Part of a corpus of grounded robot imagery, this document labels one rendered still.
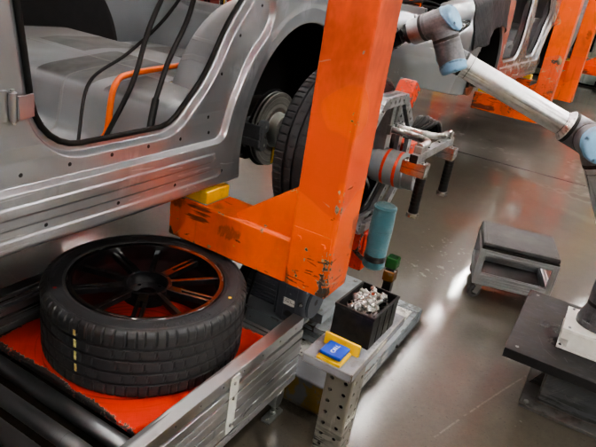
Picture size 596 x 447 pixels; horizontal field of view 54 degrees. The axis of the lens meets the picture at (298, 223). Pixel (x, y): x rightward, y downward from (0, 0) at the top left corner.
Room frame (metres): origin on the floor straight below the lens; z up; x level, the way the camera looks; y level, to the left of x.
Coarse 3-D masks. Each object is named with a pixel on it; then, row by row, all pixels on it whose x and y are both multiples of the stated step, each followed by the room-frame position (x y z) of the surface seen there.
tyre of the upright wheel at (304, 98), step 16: (304, 96) 2.15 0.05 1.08; (288, 112) 2.12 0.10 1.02; (304, 112) 2.10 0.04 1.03; (288, 128) 2.09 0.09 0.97; (304, 128) 2.06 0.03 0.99; (288, 144) 2.06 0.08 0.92; (304, 144) 2.04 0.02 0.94; (288, 160) 2.05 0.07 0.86; (272, 176) 2.09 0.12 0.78; (288, 176) 2.05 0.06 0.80
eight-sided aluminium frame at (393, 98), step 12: (384, 96) 2.22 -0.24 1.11; (396, 96) 2.23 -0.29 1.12; (408, 96) 2.32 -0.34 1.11; (384, 108) 2.12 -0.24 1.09; (408, 108) 2.36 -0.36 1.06; (408, 120) 2.38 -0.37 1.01; (396, 144) 2.46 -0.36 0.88; (408, 144) 2.45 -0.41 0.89; (384, 192) 2.43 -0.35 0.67; (372, 204) 2.36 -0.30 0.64; (360, 216) 2.23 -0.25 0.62; (360, 228) 2.13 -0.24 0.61
